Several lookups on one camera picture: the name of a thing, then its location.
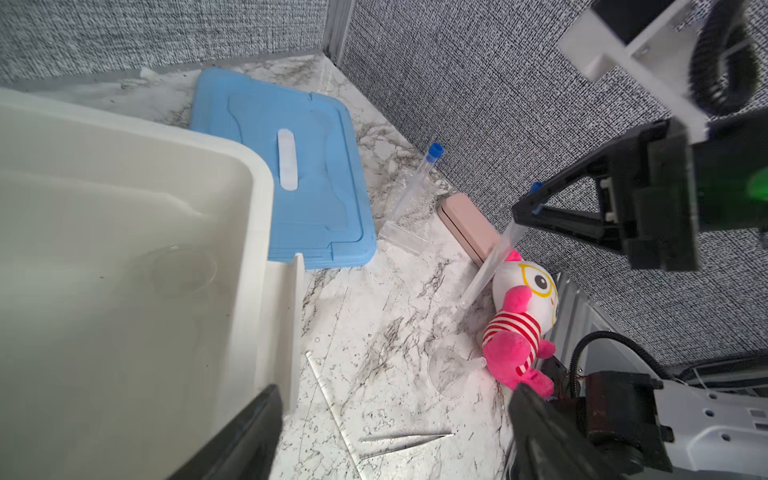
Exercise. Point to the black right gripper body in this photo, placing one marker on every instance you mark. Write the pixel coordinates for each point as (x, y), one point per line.
(653, 197)

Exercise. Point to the blue plastic bin lid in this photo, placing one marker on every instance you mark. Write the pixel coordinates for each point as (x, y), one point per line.
(321, 207)

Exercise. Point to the clear glass funnel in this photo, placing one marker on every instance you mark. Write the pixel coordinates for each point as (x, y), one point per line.
(449, 372)

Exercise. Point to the pink white plush toy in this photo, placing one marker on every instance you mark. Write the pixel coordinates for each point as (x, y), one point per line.
(526, 299)

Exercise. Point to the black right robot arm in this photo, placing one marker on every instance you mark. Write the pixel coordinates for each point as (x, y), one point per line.
(654, 420)

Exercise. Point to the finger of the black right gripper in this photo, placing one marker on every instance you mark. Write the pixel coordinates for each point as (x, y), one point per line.
(618, 170)

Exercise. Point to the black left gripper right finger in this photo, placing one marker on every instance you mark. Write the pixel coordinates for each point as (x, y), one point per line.
(547, 446)

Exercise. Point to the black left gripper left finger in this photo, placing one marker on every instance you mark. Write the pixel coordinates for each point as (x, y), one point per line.
(245, 448)

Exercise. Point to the silver metal tweezers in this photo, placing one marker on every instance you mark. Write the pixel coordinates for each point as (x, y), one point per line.
(402, 443)

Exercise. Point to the blue capped test tube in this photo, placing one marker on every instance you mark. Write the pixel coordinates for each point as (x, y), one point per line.
(415, 184)
(483, 281)

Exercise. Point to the clear test tube rack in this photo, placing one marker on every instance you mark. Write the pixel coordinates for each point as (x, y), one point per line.
(410, 230)

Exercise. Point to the white plastic storage bin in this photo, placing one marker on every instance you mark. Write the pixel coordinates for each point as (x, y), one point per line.
(140, 312)

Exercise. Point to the white glass stirring rod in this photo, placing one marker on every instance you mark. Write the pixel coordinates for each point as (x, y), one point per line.
(326, 393)

